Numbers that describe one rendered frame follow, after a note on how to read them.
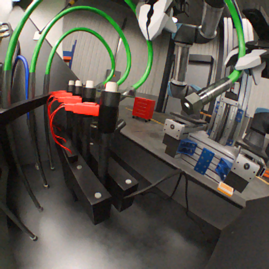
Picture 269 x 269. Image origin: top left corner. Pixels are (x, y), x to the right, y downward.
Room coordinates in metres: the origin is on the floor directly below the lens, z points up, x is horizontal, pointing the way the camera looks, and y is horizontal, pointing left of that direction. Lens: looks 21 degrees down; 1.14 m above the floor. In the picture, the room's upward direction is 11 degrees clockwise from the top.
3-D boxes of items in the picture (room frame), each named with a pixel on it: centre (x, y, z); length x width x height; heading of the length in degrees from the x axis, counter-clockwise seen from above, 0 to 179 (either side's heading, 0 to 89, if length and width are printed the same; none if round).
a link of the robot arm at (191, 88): (0.83, -0.37, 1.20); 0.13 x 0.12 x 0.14; 70
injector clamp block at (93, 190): (0.25, 0.13, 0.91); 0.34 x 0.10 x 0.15; 47
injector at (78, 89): (0.28, 0.15, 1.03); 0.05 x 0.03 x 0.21; 137
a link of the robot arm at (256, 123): (0.44, -0.69, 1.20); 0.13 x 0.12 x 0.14; 23
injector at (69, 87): (0.34, 0.21, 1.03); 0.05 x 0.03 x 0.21; 137
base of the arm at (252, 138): (0.45, -0.69, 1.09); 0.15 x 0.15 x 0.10
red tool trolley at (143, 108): (4.67, -0.15, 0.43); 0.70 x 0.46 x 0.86; 65
